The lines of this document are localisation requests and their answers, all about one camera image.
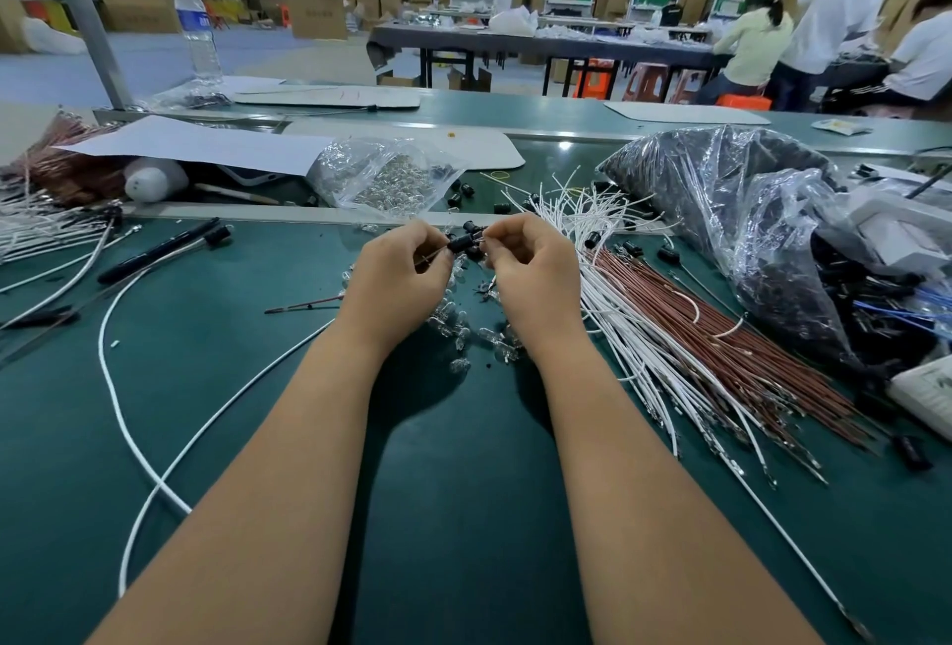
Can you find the white paper sheet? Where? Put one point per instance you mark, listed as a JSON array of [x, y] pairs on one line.
[[193, 142]]

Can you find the person's left forearm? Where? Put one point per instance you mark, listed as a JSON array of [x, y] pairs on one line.
[[282, 488]]

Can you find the red plastic stool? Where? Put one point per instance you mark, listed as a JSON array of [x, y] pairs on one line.
[[645, 81]]

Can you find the clear plastic water bottle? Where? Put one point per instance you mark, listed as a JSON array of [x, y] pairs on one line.
[[198, 27]]

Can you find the small clear packet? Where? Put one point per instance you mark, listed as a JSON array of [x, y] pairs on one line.
[[840, 126]]

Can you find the person's left thumb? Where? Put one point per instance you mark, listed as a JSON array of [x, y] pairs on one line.
[[437, 273]]

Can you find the white plastic bag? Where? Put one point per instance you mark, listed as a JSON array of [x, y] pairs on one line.
[[513, 21]]

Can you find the black cylindrical capacitor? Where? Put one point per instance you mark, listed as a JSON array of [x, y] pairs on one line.
[[467, 238]]

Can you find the open cardboard box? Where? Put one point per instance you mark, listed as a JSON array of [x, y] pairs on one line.
[[137, 11]]

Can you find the white cardboard sheet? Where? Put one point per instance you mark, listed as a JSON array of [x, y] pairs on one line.
[[327, 96]]

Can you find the white round plastic object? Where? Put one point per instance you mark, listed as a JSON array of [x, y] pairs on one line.
[[152, 180]]

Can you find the person's left hand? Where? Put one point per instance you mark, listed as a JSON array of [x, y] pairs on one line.
[[390, 280]]

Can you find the person's right forearm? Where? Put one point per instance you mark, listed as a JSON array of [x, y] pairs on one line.
[[647, 496]]

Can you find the white ribbed plastic box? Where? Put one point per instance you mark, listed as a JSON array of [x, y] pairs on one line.
[[926, 395]]

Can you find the clear bag of black capacitors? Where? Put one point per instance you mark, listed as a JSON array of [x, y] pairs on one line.
[[744, 206]]

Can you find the white rounded board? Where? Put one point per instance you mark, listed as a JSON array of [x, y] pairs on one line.
[[446, 142]]

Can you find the yellow rubber band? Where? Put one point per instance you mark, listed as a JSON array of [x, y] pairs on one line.
[[497, 176]]

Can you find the clear bag of glass bulbs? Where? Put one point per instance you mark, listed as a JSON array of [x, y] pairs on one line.
[[387, 176]]

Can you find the pile of small glass bulbs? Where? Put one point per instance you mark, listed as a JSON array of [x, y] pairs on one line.
[[454, 317]]

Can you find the grey metal post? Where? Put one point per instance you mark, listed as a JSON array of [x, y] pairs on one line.
[[82, 12]]

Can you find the large black capacitor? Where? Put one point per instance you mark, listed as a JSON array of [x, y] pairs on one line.
[[913, 452]]

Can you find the person's right thumb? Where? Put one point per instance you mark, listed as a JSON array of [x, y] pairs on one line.
[[500, 273]]

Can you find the wooden stick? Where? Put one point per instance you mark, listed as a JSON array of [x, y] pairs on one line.
[[238, 194]]

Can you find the person's right hand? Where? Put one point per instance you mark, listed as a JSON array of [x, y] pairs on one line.
[[539, 280]]

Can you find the black pen tool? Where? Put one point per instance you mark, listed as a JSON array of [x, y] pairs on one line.
[[160, 250]]

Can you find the long dark work table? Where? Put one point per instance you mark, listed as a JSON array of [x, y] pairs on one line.
[[565, 46]]

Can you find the orange plastic stool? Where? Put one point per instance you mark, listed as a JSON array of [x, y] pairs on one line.
[[744, 101]]

